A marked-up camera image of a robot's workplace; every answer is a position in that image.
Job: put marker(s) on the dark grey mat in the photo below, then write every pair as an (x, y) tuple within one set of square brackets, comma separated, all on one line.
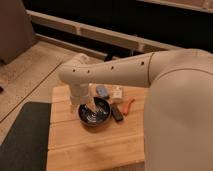
[(26, 144)]

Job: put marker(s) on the dark ceramic bowl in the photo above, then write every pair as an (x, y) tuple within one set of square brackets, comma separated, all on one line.
[(97, 117)]

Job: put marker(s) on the brown upholstered furniture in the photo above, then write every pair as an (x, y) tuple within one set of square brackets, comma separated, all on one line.
[(16, 32)]

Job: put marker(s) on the long wooden rail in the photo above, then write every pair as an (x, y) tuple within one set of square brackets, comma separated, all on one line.
[(99, 34)]

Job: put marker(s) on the blue grey small object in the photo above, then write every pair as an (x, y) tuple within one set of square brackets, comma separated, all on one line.
[(102, 91)]

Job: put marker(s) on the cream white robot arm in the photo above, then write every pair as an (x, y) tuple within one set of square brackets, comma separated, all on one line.
[(178, 110)]

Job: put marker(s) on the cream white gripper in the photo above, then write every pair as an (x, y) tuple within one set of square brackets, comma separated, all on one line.
[(80, 94)]

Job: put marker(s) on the black rectangular remote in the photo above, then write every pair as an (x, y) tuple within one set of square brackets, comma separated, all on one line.
[(116, 113)]

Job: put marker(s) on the small white bottle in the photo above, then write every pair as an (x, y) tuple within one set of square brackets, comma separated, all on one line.
[(117, 92)]

